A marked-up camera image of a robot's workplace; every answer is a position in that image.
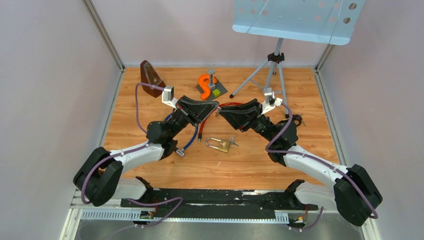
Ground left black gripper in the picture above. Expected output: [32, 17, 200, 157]
[167, 95, 219, 140]

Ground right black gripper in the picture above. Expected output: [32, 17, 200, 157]
[219, 99, 276, 144]

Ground padlock silver keys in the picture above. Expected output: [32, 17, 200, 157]
[229, 135, 239, 146]

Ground brass padlock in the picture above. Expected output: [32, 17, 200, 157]
[205, 137, 231, 153]

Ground blue cable lock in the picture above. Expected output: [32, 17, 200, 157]
[176, 125, 199, 157]

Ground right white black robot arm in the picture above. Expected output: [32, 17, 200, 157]
[218, 98, 383, 227]

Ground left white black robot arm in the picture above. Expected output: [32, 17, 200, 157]
[73, 95, 219, 207]

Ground orange S block toy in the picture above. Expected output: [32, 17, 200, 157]
[195, 68, 228, 101]

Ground small black padlock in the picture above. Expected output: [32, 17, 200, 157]
[292, 114, 303, 127]

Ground brown wooden metronome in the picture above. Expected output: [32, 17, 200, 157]
[140, 60, 166, 98]

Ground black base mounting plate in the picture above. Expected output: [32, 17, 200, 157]
[139, 188, 318, 220]

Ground light blue music stand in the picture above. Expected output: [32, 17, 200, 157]
[229, 0, 366, 102]

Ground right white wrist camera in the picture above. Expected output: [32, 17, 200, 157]
[261, 87, 283, 115]

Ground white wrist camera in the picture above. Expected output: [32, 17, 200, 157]
[261, 87, 283, 115]
[161, 85, 178, 109]

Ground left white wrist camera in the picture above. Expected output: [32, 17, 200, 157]
[161, 85, 178, 109]

